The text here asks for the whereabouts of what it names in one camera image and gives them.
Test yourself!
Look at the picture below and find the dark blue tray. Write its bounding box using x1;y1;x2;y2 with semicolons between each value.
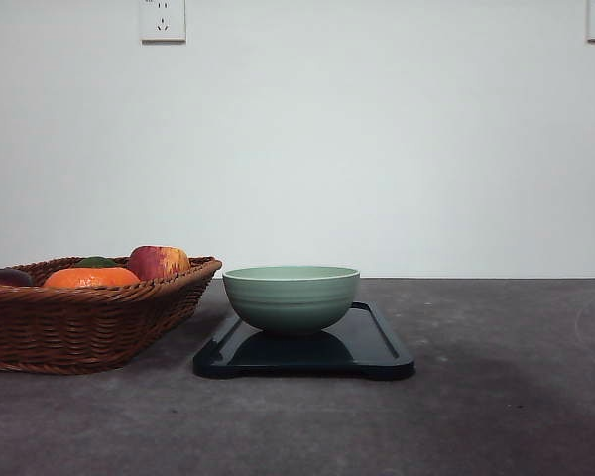
194;301;415;380

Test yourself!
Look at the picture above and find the dark purple fruit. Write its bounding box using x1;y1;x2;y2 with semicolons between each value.
0;268;34;287

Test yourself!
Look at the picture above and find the dark green fruit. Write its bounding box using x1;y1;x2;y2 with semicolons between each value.
75;257;116;268

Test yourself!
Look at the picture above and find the brown wicker basket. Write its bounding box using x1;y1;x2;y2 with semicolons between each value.
0;246;222;374

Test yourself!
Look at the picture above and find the light green bowl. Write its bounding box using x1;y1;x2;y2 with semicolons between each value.
223;266;360;334

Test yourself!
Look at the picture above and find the red yellow apple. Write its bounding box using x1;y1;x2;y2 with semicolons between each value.
129;245;190;280

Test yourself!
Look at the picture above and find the orange tangerine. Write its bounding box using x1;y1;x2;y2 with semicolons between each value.
43;267;141;288

